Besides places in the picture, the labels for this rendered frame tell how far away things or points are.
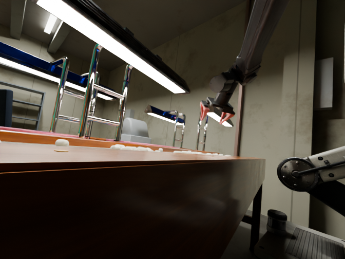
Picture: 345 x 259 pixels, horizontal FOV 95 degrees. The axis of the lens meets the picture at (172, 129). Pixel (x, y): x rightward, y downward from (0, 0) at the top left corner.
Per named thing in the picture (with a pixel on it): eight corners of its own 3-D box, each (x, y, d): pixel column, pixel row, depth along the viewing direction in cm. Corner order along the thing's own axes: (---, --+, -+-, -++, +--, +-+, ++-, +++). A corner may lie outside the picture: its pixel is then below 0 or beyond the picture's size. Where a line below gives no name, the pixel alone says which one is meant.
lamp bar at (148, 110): (184, 125, 189) (185, 118, 190) (150, 112, 138) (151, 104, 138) (178, 124, 194) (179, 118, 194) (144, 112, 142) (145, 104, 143)
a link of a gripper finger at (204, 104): (213, 126, 69) (223, 107, 64) (198, 124, 67) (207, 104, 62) (208, 118, 74) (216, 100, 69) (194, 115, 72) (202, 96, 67)
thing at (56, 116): (90, 155, 81) (104, 72, 85) (41, 154, 64) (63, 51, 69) (72, 151, 91) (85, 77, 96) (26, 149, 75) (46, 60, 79)
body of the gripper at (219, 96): (231, 112, 66) (241, 95, 62) (210, 107, 63) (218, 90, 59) (225, 105, 71) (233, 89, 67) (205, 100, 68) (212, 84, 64)
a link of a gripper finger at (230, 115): (227, 128, 71) (237, 110, 66) (213, 126, 69) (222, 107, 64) (221, 120, 76) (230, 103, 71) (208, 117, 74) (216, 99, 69)
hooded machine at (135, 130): (147, 177, 355) (154, 121, 368) (125, 179, 316) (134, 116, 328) (131, 171, 401) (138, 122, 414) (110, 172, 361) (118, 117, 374)
